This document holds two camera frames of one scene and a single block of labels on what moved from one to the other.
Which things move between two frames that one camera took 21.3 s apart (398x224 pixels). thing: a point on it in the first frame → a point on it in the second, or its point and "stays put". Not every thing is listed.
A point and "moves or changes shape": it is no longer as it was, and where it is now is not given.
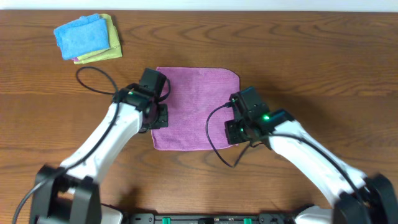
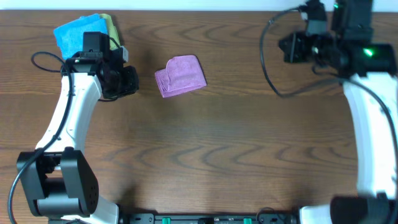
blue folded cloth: x=86 y=35 stays put
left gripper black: x=161 y=116 → x=125 y=79
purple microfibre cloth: x=194 y=93 moves or changes shape
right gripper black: x=233 y=132 → x=292 y=47
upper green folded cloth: x=114 y=42 stays put
